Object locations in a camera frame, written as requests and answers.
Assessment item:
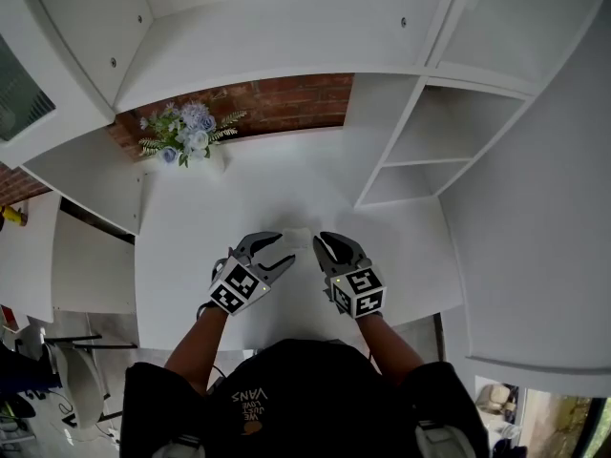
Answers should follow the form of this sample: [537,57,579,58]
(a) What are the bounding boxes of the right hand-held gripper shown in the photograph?
[312,230,387,320]

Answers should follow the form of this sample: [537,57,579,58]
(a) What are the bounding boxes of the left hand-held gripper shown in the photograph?
[208,230,297,317]

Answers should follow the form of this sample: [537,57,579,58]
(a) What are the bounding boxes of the small white object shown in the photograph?
[284,233,314,252]

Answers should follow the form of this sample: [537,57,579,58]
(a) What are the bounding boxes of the person's right forearm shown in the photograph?
[356,312,426,386]

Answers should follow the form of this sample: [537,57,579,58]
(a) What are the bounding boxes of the person's left forearm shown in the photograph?
[164,302,229,394]

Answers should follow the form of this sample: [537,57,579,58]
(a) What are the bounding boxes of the white vase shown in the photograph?
[204,148,231,175]

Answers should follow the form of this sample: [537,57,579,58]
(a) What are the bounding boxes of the blue white flower bouquet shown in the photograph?
[137,100,248,169]

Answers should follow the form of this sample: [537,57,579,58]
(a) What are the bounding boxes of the person in dark shirt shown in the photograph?
[123,339,491,458]

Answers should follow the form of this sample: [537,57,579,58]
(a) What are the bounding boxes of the beige bag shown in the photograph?
[476,383,513,412]

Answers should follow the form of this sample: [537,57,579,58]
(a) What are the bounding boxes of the white shelf unit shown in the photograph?
[0,0,611,398]

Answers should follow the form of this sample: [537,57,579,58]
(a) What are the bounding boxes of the white side table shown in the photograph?
[0,193,62,324]

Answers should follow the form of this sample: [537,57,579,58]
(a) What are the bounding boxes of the yellow tool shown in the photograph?
[0,205,28,228]

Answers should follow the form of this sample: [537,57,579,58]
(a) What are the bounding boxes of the fluted glass cabinet door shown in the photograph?
[0,33,57,143]

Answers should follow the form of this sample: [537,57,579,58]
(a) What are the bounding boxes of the grey shoulder strap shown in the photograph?
[164,434,206,458]
[413,420,474,458]

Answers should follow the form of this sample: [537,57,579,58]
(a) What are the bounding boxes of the white chair black frame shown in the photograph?
[40,334,139,431]

